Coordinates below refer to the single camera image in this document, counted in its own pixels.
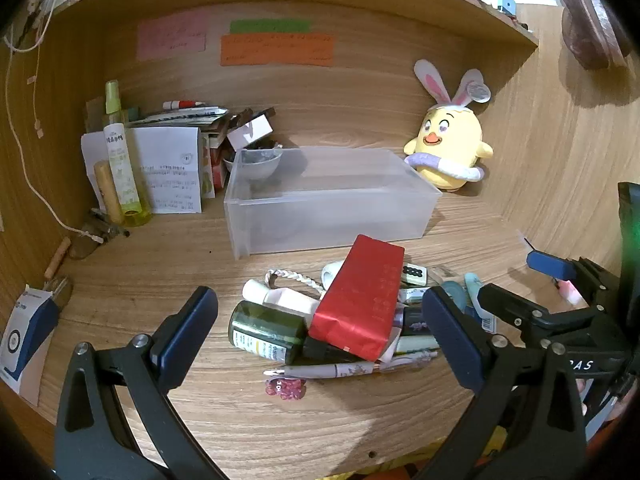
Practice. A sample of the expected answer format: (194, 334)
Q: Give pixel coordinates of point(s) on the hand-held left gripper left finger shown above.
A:
(192, 320)

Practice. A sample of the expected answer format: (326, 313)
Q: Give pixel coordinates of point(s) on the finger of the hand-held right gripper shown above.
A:
(550, 264)
(500, 300)

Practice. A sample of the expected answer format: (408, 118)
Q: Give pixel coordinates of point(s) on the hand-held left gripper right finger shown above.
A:
(447, 335)

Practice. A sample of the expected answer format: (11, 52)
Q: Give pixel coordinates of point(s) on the teal tube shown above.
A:
(472, 285)

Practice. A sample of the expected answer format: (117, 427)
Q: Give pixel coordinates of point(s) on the dark green bottle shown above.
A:
(265, 322)

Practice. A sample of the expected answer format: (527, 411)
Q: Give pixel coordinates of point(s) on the pale pink cream tube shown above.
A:
(280, 297)

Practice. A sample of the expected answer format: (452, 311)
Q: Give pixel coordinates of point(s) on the red foil packet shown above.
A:
(360, 300)

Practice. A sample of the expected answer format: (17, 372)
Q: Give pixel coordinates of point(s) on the white patterned pen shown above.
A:
(340, 370)

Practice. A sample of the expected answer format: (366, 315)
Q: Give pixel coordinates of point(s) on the pink hair clip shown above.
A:
(287, 389)

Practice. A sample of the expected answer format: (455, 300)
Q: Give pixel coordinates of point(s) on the clear plastic storage box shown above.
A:
(325, 210)

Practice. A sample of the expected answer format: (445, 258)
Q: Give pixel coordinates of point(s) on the dark purple card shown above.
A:
(417, 321)

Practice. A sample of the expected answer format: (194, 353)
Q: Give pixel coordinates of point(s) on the pink lip gloss tube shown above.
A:
(570, 292)

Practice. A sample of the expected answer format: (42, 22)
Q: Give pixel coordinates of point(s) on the teal plastic object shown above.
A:
(452, 291)

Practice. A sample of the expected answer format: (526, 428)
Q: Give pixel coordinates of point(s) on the white mahjong tile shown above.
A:
(415, 271)

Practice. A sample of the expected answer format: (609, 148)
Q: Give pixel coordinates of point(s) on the small white plastic object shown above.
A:
(332, 275)

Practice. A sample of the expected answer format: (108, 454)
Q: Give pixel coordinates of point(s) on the colourful carton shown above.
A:
(215, 175)

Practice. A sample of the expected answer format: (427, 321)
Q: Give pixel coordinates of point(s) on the short wooden stick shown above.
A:
(57, 257)

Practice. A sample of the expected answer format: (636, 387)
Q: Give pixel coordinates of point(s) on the beige stick tube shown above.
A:
(107, 190)

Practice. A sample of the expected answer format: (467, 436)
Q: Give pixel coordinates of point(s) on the yellow chick plush toy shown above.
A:
(450, 135)

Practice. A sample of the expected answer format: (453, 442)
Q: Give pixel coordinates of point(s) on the small glass bowl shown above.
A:
(255, 165)

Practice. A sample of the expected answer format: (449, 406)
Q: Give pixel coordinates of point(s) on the blue and white box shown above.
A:
(25, 345)

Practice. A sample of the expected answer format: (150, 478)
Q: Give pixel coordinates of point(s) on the small cardboard box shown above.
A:
(250, 130)

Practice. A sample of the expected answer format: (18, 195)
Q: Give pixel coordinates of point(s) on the stack of booklets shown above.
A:
(185, 119)

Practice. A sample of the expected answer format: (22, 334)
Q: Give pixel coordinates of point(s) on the red and white marker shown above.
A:
(182, 104)

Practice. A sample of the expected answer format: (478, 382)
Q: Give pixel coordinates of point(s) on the orange sticky note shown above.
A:
(275, 50)

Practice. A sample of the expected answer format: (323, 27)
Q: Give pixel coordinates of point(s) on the pink sticky note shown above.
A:
(170, 35)

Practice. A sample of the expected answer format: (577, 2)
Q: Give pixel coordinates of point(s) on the green sticky note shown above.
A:
(270, 26)

